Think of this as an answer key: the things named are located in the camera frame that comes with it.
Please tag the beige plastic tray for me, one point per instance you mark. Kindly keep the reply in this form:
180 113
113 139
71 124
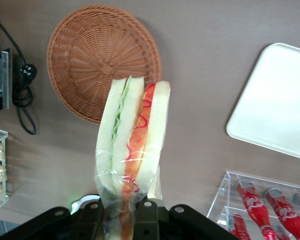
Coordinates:
277 100

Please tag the clear acrylic bottle rack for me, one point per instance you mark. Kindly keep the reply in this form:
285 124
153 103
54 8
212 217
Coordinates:
225 190

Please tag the triangle sandwich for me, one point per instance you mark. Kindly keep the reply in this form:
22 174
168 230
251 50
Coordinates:
125 140

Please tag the round brown wicker basket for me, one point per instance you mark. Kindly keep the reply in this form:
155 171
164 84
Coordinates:
90 55

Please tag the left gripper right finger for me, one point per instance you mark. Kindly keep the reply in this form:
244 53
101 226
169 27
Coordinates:
146 220

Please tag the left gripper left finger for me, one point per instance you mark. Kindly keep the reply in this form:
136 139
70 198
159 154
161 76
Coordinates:
91 217

